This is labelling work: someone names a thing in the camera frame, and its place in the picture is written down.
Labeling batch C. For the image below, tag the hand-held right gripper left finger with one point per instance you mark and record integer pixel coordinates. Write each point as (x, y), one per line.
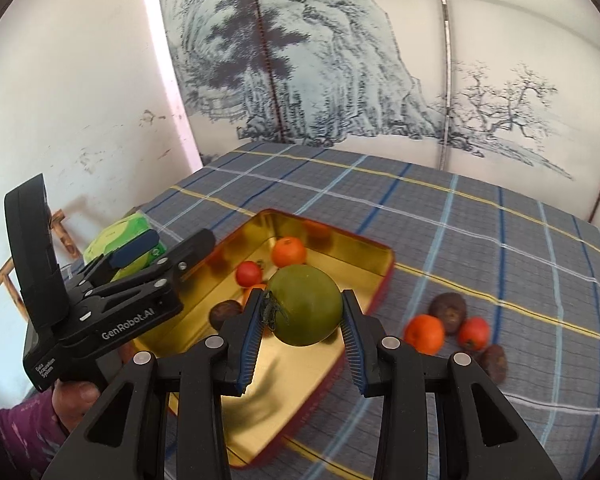
(252, 345)

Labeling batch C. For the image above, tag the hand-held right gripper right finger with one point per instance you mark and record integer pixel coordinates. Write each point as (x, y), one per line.
(352, 345)

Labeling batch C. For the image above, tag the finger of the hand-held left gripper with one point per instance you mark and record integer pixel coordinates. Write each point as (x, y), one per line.
(130, 250)
(195, 252)

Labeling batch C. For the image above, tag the dark brown mangosteen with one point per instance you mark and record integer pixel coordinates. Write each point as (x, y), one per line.
(495, 362)
(448, 312)
(225, 311)

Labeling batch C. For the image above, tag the orange mandarin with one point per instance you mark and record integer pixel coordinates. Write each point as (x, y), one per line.
(288, 251)
(250, 291)
(424, 333)

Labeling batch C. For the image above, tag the red and gold tin box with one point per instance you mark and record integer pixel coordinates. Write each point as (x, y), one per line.
(295, 380)

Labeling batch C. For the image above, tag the red tomato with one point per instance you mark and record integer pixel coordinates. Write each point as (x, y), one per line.
(248, 273)
(474, 332)

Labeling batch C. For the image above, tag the green tomato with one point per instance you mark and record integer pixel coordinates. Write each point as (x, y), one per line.
(305, 305)

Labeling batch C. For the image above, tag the person's left forearm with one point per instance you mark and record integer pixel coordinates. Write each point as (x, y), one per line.
(15, 440)

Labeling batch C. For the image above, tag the person's left hand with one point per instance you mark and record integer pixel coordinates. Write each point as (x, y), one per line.
(75, 402)

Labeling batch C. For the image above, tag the green tissue packet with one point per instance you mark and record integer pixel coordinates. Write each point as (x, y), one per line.
(125, 232)

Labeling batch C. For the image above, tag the wooden chair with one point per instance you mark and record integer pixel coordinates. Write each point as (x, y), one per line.
(62, 237)

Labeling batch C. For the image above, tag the blue plaid cloth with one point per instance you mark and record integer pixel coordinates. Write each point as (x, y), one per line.
(480, 240)

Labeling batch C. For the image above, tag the ink landscape painted screen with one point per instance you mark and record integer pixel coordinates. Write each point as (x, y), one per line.
(505, 35)

